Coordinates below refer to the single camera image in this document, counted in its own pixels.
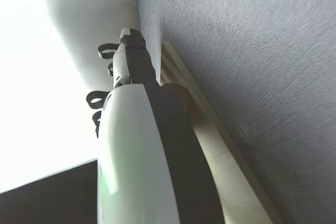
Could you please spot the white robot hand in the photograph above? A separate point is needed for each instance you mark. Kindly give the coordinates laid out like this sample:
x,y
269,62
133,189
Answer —
x,y
136,142

